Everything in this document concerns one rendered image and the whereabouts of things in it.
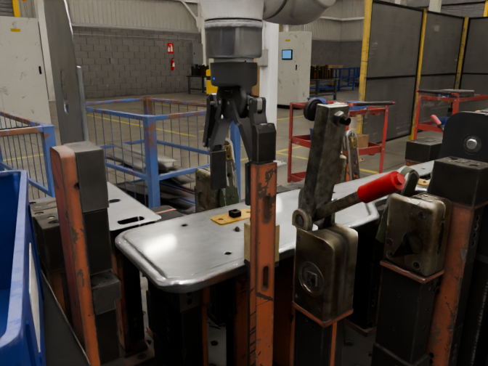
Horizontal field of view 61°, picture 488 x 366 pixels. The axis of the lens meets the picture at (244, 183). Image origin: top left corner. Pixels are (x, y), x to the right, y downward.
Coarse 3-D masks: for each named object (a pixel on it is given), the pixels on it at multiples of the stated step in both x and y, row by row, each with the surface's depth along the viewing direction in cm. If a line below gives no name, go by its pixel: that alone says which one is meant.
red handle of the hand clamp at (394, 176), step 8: (384, 176) 45; (392, 176) 44; (400, 176) 44; (368, 184) 47; (376, 184) 46; (384, 184) 45; (392, 184) 44; (400, 184) 44; (352, 192) 49; (360, 192) 48; (368, 192) 47; (376, 192) 46; (384, 192) 45; (392, 192) 45; (336, 200) 52; (344, 200) 50; (352, 200) 49; (360, 200) 48; (368, 200) 48; (320, 208) 54; (328, 208) 53; (336, 208) 52; (344, 208) 51; (320, 216) 54
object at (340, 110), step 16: (304, 112) 52; (320, 112) 50; (336, 112) 49; (320, 128) 50; (336, 128) 51; (320, 144) 51; (336, 144) 52; (320, 160) 51; (336, 160) 53; (320, 176) 52; (304, 192) 54; (320, 192) 54; (304, 208) 55; (320, 224) 57
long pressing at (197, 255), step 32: (288, 192) 86; (160, 224) 70; (192, 224) 70; (288, 224) 70; (352, 224) 69; (128, 256) 60; (160, 256) 58; (192, 256) 58; (224, 256) 58; (288, 256) 61; (160, 288) 52; (192, 288) 51
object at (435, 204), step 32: (416, 192) 65; (416, 224) 61; (448, 224) 61; (384, 256) 66; (416, 256) 62; (384, 288) 68; (416, 288) 63; (384, 320) 69; (416, 320) 64; (384, 352) 70; (416, 352) 66
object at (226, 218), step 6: (234, 210) 73; (240, 210) 76; (246, 210) 76; (216, 216) 72; (222, 216) 72; (228, 216) 72; (234, 216) 72; (240, 216) 72; (246, 216) 72; (216, 222) 70; (222, 222) 70; (228, 222) 70
